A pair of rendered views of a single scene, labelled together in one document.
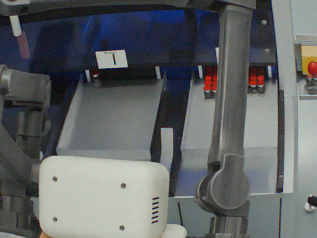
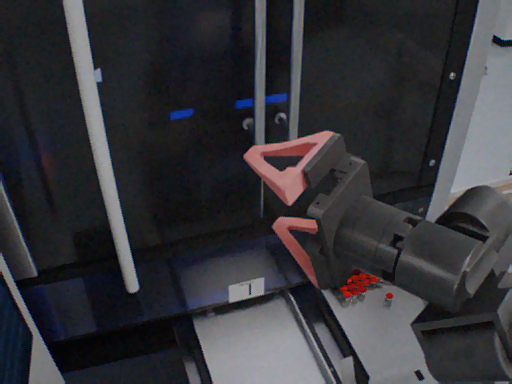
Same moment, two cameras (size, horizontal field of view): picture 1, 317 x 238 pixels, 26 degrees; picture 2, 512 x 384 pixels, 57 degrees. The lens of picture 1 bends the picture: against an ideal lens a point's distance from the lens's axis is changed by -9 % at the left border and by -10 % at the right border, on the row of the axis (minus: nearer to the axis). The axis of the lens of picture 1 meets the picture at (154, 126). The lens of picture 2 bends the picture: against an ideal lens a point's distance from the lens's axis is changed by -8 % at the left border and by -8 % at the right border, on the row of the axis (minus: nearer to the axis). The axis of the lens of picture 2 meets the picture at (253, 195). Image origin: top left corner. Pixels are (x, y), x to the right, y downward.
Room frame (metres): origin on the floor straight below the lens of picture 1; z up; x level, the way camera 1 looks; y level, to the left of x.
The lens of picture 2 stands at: (1.11, 0.49, 1.93)
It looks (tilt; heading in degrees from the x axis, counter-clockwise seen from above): 39 degrees down; 327
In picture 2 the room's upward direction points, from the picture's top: straight up
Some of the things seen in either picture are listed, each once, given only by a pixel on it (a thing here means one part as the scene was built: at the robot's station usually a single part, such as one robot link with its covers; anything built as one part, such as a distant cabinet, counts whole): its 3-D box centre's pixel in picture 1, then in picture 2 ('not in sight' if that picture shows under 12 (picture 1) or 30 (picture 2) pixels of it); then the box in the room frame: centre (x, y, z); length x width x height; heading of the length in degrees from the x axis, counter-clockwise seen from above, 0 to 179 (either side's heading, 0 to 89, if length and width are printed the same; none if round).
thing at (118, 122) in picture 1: (112, 113); (258, 349); (1.67, 0.11, 0.90); 0.34 x 0.26 x 0.04; 166
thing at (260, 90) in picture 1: (235, 88); (368, 285); (1.67, -0.24, 0.91); 0.18 x 0.02 x 0.05; 76
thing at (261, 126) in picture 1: (234, 110); (383, 311); (1.59, -0.22, 0.90); 0.34 x 0.26 x 0.04; 166
